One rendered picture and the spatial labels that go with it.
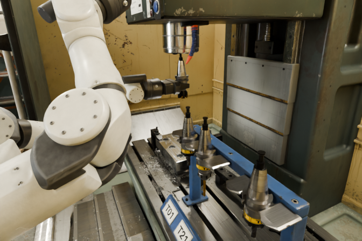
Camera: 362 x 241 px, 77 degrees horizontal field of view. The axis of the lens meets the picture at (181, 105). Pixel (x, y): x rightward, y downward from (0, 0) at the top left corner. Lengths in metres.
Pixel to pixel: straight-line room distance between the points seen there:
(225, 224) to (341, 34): 0.86
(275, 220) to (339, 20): 0.82
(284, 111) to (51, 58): 1.60
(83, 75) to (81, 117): 0.09
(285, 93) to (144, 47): 1.27
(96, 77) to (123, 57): 1.63
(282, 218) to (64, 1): 0.56
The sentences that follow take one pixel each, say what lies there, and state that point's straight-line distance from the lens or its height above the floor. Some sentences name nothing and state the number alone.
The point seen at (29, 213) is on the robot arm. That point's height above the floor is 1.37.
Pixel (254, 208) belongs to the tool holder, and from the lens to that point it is 0.54.
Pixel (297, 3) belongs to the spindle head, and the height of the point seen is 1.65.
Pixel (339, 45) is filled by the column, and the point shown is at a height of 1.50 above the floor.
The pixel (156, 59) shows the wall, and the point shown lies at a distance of 2.07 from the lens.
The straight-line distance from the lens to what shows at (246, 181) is 0.60.
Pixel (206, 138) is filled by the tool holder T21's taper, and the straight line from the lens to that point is 0.66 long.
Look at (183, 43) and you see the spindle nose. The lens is 0.96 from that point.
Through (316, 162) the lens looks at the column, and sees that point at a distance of 1.28.
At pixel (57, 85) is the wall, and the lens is 1.98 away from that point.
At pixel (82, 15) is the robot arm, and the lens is 0.43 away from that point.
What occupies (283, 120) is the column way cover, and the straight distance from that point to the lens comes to 1.20.
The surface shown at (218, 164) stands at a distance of 0.65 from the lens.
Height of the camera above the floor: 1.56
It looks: 18 degrees down
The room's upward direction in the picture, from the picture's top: 1 degrees counter-clockwise
